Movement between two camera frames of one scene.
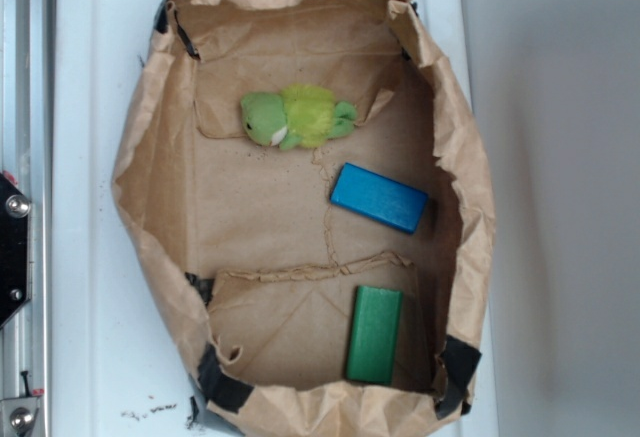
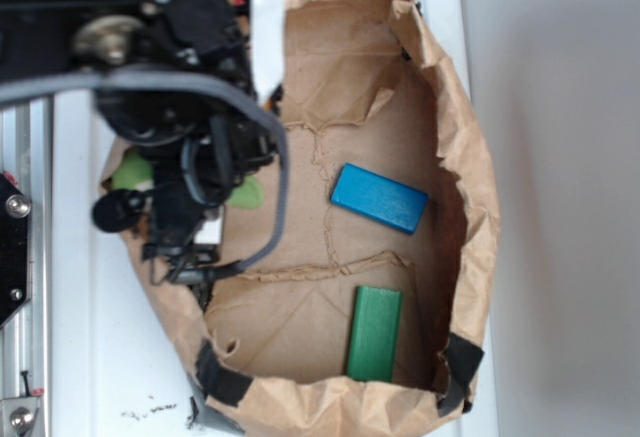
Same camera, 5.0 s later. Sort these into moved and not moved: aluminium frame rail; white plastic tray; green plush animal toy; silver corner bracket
Moved: green plush animal toy
Not moved: aluminium frame rail; white plastic tray; silver corner bracket
